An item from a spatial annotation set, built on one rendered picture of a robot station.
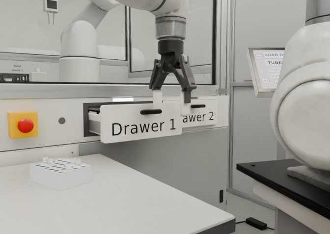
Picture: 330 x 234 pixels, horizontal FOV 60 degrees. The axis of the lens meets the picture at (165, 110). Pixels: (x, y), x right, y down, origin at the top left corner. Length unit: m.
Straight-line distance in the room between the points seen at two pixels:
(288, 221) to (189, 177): 0.61
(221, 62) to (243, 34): 1.36
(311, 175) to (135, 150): 0.62
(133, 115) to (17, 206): 0.42
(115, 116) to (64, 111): 0.18
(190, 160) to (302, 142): 0.88
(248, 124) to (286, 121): 2.21
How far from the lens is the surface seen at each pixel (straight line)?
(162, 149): 1.14
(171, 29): 0.81
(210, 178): 1.35
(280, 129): 0.41
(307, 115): 0.39
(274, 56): 1.63
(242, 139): 2.66
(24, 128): 0.86
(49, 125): 0.95
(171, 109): 0.95
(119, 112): 0.85
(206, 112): 1.25
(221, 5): 1.38
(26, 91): 0.93
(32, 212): 0.58
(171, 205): 0.56
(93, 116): 0.95
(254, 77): 1.51
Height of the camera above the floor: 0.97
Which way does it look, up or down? 4 degrees down
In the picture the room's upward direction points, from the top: straight up
